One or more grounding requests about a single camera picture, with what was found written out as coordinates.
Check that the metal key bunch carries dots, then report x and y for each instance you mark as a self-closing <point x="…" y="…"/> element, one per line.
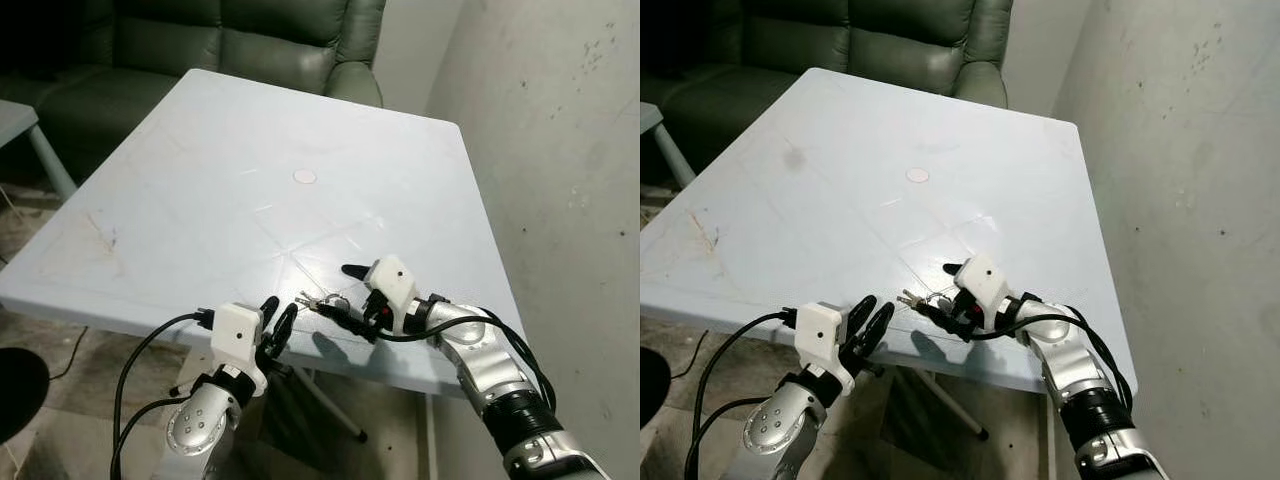
<point x="322" y="301"/>
<point x="925" y="298"/>

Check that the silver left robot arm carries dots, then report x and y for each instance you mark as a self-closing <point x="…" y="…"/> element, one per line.
<point x="780" y="430"/>
<point x="200" y="428"/>

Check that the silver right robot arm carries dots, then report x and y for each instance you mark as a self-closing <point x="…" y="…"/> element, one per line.
<point x="492" y="378"/>
<point x="1076" y="376"/>

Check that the grey table leg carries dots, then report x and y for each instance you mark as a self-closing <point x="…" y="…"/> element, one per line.
<point x="335" y="410"/>
<point x="955" y="410"/>

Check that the light blue plastic table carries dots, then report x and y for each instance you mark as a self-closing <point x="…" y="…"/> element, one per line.
<point x="230" y="220"/>
<point x="850" y="220"/>

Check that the white round table plug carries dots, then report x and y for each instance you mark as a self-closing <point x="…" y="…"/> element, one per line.
<point x="917" y="175"/>
<point x="305" y="177"/>

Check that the black round stool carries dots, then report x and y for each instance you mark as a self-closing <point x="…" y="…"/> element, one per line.
<point x="652" y="388"/>
<point x="18" y="395"/>

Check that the dark green leather sofa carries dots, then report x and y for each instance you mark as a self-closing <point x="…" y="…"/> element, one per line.
<point x="800" y="50"/>
<point x="150" y="60"/>

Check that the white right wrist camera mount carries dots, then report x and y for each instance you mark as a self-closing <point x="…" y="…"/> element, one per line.
<point x="393" y="280"/>
<point x="984" y="276"/>

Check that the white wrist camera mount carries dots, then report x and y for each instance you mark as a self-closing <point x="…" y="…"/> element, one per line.
<point x="820" y="330"/>
<point x="984" y="276"/>
<point x="393" y="280"/>
<point x="236" y="330"/>

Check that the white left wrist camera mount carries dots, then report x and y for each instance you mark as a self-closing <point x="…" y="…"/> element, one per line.
<point x="236" y="330"/>
<point x="820" y="330"/>

